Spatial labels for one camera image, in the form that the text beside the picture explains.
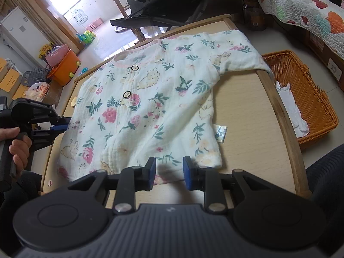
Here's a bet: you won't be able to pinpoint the beige curtain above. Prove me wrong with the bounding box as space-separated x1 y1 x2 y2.
11 0 84 54

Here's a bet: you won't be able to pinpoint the white garment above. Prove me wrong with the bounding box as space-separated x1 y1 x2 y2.
275 82 310 138

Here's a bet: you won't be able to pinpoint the pink step stool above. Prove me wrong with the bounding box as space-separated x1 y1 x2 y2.
87 19 104 30

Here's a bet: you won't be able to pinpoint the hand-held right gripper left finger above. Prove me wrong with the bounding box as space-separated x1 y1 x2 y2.
67 157 157 215

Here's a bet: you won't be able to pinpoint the wicker basket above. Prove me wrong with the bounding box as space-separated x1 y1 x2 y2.
261 50 339 151

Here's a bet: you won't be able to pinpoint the white wall socket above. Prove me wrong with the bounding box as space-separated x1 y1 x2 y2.
328 58 343 80

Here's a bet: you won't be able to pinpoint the yellow drawer cabinet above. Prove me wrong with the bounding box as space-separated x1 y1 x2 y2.
0 58 27 100

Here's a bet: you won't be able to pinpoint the floral baby shirt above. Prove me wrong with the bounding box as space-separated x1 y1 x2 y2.
56 29 273 186

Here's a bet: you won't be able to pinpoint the green toy bowling pins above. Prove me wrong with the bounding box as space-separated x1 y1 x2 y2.
76 30 96 44

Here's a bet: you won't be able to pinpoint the grey folding recliner chair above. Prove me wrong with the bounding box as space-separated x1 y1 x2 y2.
110 0 218 42

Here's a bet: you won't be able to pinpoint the white red plastic bag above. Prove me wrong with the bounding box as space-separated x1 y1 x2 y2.
25 82 50 103

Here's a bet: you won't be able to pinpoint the person's black clothing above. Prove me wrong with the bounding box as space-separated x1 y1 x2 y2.
0 144 344 248

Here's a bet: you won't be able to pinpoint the grey plastic basket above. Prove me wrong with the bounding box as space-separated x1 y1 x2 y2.
23 68 53 87

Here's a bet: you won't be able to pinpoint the orange storage bin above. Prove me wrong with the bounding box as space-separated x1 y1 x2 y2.
48 49 82 87

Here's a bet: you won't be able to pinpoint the heart pattern quilt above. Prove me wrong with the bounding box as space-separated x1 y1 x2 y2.
249 0 344 68

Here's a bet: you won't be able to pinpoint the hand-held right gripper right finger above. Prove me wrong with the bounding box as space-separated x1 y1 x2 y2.
183 156 277 215

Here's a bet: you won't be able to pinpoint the pink plastic basket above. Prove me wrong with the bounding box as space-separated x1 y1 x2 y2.
45 44 71 65

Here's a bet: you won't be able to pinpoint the yellow plastic toy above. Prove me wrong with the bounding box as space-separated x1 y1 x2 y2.
39 41 56 58

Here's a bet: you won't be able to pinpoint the alphabet wall chart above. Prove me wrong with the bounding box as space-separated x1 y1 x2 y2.
71 9 89 26

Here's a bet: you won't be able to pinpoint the white standing air conditioner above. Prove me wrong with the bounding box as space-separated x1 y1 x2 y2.
0 7 41 68

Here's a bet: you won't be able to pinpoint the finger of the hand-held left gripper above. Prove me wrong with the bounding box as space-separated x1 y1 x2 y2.
49 115 71 127
30 124 69 151

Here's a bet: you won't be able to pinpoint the glass jar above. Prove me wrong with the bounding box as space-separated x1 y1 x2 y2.
243 4 267 32

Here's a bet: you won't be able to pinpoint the person's left hand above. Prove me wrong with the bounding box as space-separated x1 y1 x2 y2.
0 127 32 178

